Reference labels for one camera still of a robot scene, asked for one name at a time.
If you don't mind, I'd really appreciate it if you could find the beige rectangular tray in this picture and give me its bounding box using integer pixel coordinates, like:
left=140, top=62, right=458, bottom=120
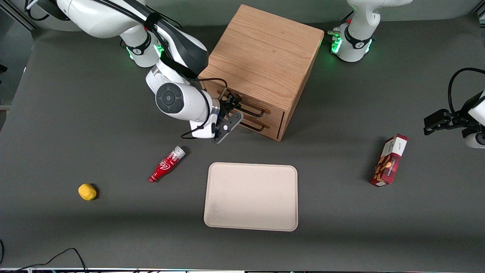
left=203, top=162, right=299, bottom=232

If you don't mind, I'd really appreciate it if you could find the red cola bottle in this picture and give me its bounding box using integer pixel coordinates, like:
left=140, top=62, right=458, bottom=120
left=149, top=146, right=186, bottom=184

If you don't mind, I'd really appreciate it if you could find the yellow lemon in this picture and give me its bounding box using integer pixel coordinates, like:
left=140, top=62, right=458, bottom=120
left=78, top=184, right=97, bottom=201

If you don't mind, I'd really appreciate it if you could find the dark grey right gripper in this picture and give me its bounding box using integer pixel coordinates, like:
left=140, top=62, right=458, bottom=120
left=212, top=93, right=244, bottom=144

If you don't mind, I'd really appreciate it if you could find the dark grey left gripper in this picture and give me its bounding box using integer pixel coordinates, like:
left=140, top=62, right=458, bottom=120
left=423, top=92, right=479, bottom=138

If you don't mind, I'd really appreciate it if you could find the red snack box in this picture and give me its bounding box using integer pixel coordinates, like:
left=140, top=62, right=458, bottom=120
left=370, top=134, right=409, bottom=187

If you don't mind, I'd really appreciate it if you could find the wooden drawer with black handle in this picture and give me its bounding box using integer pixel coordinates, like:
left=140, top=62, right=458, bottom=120
left=217, top=88, right=285, bottom=127
left=238, top=114, right=284, bottom=140

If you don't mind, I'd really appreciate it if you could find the black cable at table edge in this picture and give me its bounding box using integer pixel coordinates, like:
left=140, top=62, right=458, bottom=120
left=0, top=239, right=89, bottom=273

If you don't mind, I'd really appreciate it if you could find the black left arm gripper cable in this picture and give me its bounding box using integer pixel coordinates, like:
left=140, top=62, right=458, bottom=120
left=448, top=67, right=485, bottom=114

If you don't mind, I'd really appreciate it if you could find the oak wooden drawer cabinet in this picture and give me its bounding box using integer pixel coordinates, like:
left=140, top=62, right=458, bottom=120
left=198, top=4, right=325, bottom=142

